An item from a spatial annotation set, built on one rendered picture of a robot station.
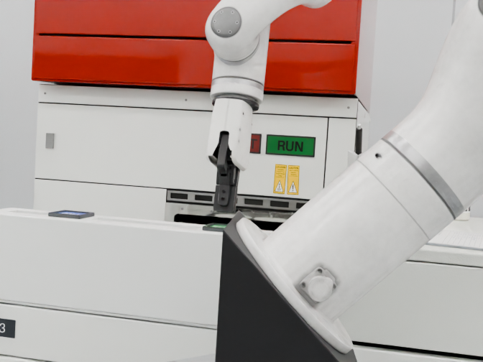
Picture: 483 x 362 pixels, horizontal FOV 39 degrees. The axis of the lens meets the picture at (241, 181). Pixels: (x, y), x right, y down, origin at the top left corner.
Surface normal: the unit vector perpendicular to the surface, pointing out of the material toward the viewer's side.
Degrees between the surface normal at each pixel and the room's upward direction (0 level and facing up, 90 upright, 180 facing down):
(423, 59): 90
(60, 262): 90
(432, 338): 90
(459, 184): 105
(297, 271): 82
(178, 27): 90
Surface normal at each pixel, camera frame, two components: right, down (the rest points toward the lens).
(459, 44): -0.93, -0.06
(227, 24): -0.20, -0.11
